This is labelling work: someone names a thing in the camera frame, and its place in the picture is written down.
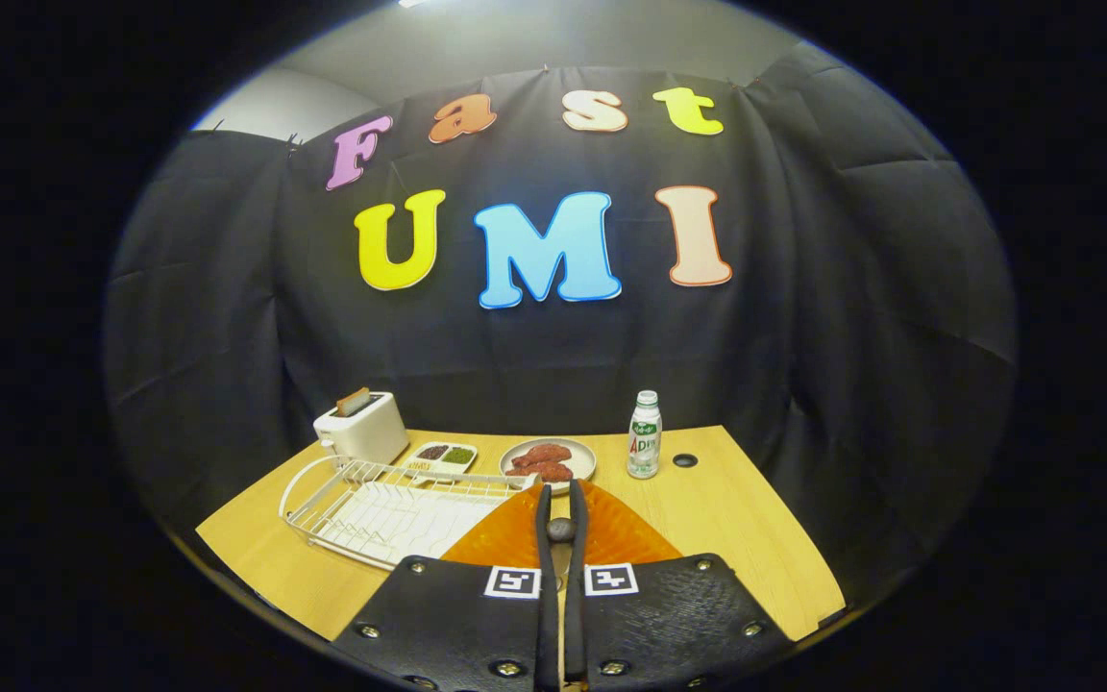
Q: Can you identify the wooden handled spoon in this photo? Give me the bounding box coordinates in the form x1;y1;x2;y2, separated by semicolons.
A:
546;517;576;592

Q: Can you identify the white toaster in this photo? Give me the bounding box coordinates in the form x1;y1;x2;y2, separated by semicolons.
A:
312;391;410;466

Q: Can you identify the red meat slice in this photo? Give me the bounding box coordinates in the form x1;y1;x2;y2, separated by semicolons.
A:
505;461;575;483
511;443;574;469

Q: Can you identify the divided condiment dish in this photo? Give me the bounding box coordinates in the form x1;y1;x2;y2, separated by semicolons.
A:
403;441;479;482

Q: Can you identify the beige plate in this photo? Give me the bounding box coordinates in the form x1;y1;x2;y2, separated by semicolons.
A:
499;437;599;496

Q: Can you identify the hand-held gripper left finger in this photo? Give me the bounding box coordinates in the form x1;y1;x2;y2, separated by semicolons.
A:
332;481;562;692

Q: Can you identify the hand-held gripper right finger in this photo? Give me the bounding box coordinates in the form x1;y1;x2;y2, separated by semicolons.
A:
565;479;795;692

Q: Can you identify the white wire dish rack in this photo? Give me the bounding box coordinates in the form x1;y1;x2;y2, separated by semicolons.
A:
279;455;540;573

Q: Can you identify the black backdrop cloth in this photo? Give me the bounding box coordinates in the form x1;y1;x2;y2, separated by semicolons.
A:
102;65;1021;616

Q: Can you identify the white drink bottle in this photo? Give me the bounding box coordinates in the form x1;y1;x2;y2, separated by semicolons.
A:
626;389;663;481

